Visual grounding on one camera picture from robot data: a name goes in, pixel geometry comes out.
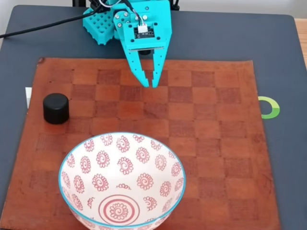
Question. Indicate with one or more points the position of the turquoise camera mount with board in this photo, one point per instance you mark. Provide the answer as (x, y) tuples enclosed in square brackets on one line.
[(129, 40)]

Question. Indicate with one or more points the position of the black cylinder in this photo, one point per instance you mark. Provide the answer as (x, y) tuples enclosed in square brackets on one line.
[(56, 107)]

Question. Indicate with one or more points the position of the white bowl with red flowers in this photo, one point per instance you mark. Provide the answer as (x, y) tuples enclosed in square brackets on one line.
[(122, 177)]

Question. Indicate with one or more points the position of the black table clamp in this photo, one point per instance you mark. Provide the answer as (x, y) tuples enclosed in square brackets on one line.
[(78, 2), (176, 4)]

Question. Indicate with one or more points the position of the brown leather chessboard mat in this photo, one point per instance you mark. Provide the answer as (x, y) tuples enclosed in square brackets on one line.
[(204, 134)]

